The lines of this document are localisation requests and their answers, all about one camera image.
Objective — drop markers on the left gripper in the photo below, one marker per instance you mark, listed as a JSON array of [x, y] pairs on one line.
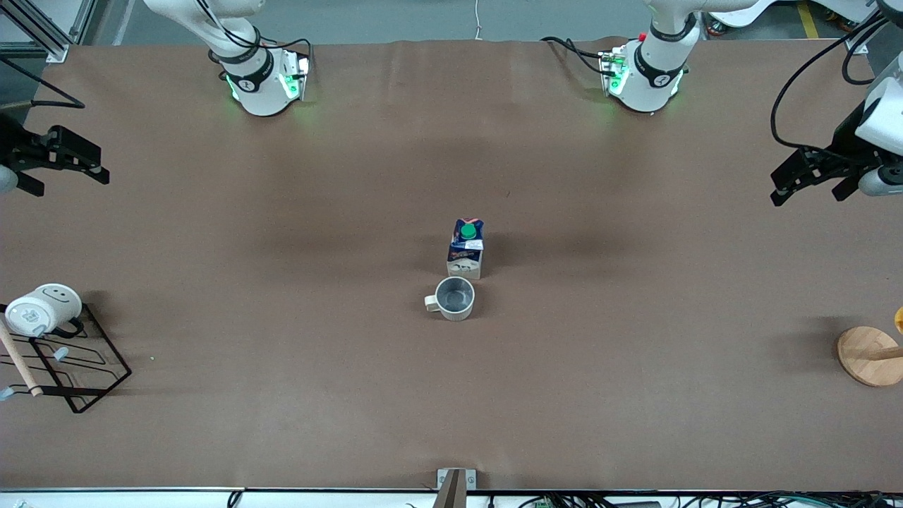
[[841, 146]]

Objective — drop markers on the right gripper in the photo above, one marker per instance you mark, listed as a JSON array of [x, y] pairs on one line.
[[15, 147]]

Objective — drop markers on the blue white milk carton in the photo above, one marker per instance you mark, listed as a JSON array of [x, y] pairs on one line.
[[465, 254]]

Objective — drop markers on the grey ceramic cup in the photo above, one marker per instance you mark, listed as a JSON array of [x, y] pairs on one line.
[[455, 296]]

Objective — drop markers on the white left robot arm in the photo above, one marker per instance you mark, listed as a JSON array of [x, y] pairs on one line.
[[649, 77]]

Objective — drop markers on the white smiley face mug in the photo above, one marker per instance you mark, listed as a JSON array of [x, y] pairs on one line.
[[39, 307]]

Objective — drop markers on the round wooden stand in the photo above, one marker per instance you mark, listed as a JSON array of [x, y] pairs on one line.
[[868, 363]]

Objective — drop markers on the wooden rod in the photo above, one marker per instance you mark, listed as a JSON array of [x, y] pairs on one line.
[[17, 363]]

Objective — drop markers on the brown table cover sheet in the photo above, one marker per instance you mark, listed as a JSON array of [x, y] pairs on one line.
[[451, 395]]

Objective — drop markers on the aluminium frame profile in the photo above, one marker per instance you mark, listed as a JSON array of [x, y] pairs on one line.
[[859, 44], [49, 39]]

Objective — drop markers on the metal table bracket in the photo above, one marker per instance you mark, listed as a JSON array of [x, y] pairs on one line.
[[456, 483]]

